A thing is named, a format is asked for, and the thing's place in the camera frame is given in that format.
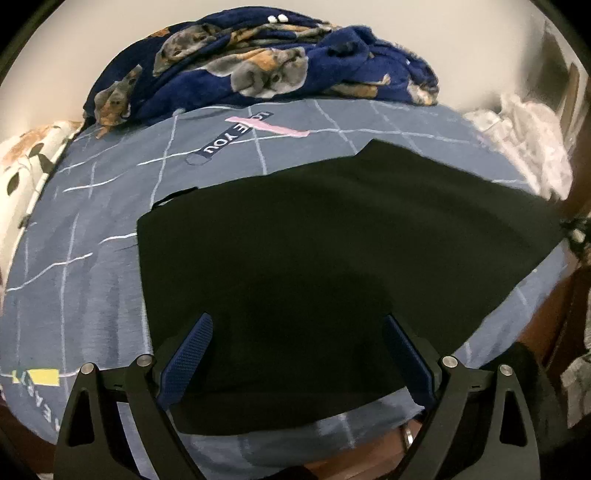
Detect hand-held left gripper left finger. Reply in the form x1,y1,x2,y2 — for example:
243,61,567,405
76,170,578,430
53,313,215,480

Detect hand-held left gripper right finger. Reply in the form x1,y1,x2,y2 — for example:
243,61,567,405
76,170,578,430
382,315,541,480

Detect black pants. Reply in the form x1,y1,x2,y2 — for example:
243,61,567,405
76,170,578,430
137,140,566,437

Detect blue grid-patterned bed sheet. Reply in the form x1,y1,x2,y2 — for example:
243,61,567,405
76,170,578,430
0,99,566,480

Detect brown wooden furniture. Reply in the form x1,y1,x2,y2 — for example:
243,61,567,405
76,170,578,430
531,240,591,374

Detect white floral pillow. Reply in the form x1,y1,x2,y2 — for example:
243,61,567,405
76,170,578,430
0,120,84,296

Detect white printed crumpled cloth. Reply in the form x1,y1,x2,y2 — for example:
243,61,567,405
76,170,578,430
464,92,575,201

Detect navy dog-print fleece blanket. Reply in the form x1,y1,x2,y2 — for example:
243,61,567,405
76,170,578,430
83,10,439,138

